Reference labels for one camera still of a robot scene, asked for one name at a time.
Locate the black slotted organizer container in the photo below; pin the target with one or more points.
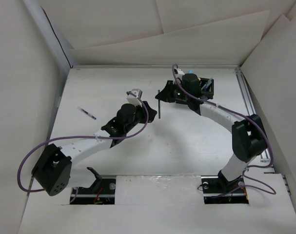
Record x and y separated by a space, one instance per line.
204 94

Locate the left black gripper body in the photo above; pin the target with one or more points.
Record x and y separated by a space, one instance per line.
140 116

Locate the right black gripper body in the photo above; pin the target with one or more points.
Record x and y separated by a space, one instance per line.
180 93

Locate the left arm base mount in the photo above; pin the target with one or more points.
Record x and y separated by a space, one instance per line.
91 188

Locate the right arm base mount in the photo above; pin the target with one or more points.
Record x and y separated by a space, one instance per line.
215 193

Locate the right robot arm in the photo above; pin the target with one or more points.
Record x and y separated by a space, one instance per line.
248 136

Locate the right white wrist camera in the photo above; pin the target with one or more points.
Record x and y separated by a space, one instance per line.
178 73

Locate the purple gel pen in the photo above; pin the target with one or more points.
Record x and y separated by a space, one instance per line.
87 113

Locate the aluminium rail right side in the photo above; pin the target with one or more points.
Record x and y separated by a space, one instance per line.
264 157

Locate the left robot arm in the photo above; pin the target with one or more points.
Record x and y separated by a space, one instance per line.
55 171

